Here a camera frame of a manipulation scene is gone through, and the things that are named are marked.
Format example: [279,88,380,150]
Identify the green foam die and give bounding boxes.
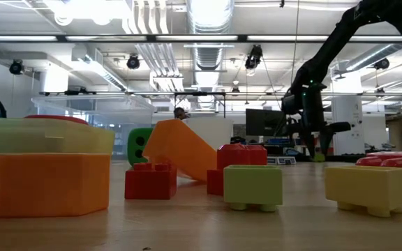
[127,127,155,167]

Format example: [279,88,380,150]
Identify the white round pillar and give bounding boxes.
[331,71,366,156]

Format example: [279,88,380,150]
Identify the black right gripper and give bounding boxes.
[280,80,352,160]

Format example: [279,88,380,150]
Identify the thin hanging cable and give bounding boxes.
[283,0,300,112]

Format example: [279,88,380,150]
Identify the black background frame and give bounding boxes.
[39,89,402,119]

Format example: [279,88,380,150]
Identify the long orange brick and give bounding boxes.
[142,118,218,182]

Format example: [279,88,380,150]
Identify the black overhead crossbar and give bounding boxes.
[0,33,402,44]

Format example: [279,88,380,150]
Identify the light green small brick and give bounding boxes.
[223,164,284,213]

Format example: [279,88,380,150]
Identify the clear plastic bin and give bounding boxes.
[30,95,157,162]

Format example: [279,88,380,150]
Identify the black computer monitor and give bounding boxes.
[245,108,288,138]

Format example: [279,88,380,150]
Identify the yellow small brick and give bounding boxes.
[324,165,402,218]

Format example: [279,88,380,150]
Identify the yellow translucent tray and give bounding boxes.
[0,117,116,156]

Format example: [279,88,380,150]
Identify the silver ventilation duct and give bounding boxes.
[186,0,236,73]

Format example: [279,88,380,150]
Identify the pink foam die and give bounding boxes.
[24,114,90,126]

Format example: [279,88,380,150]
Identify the translucent white cup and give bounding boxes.
[182,116,235,151]

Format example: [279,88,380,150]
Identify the small red brick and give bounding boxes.
[124,162,178,200]

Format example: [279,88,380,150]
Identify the person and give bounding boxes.
[173,106,192,121]

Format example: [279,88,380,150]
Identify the angled orange brick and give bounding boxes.
[0,153,112,218]

